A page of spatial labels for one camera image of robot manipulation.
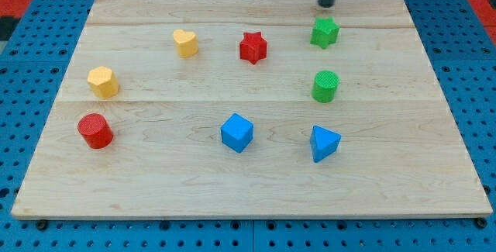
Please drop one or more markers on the green star block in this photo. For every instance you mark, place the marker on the green star block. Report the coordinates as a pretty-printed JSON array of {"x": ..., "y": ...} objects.
[{"x": 324, "y": 32}]

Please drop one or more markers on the red star block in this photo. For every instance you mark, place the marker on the red star block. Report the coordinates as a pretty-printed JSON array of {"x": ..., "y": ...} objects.
[{"x": 253, "y": 47}]

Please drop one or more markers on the green cylinder block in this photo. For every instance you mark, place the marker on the green cylinder block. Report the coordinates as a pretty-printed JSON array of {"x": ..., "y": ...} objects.
[{"x": 325, "y": 86}]

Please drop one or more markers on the blue triangle block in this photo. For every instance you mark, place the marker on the blue triangle block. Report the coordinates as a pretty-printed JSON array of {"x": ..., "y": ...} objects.
[{"x": 323, "y": 142}]

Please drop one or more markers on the yellow heart block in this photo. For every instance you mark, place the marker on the yellow heart block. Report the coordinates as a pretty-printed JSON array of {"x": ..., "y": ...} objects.
[{"x": 186, "y": 43}]

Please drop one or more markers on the blue cube block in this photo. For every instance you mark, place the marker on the blue cube block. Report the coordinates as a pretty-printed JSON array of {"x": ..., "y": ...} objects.
[{"x": 237, "y": 132}]

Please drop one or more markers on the light wooden board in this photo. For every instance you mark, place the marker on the light wooden board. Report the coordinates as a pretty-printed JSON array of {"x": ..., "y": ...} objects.
[{"x": 401, "y": 155}]

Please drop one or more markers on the yellow hexagon block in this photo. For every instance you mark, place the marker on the yellow hexagon block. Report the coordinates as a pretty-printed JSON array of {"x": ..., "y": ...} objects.
[{"x": 103, "y": 82}]

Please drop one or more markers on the red cylinder block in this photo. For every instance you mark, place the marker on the red cylinder block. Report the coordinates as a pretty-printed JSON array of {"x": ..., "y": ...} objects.
[{"x": 95, "y": 131}]

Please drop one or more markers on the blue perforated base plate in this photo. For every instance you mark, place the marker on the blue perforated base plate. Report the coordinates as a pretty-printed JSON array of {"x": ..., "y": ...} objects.
[{"x": 36, "y": 56}]

